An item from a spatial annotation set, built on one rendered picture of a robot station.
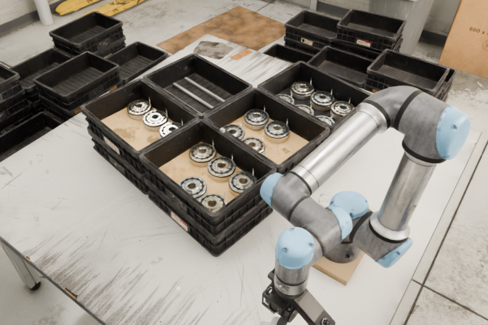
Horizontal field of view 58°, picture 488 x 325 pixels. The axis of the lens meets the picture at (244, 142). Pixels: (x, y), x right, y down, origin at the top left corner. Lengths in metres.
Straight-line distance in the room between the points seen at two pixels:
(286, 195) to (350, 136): 0.22
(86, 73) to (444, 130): 2.29
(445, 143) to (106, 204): 1.22
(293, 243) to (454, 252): 1.83
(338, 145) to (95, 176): 1.12
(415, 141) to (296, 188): 0.32
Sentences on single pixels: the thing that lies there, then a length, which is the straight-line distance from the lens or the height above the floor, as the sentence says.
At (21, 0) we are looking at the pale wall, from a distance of 4.84.
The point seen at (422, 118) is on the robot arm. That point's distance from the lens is 1.14.
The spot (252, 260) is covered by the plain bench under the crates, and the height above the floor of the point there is 0.70.
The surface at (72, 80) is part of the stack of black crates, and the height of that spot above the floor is 0.49.
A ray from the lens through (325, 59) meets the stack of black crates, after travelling 3.18.
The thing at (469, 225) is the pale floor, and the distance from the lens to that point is 2.83.
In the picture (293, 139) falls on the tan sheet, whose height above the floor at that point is 0.83.
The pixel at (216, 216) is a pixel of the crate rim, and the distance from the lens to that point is 1.38.
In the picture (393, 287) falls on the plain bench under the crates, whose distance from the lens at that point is 1.58.
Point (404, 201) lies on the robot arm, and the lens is 1.27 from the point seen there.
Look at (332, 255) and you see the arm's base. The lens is 1.53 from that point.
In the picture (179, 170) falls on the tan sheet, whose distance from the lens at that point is 1.66.
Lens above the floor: 2.00
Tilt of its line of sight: 42 degrees down
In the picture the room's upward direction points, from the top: straight up
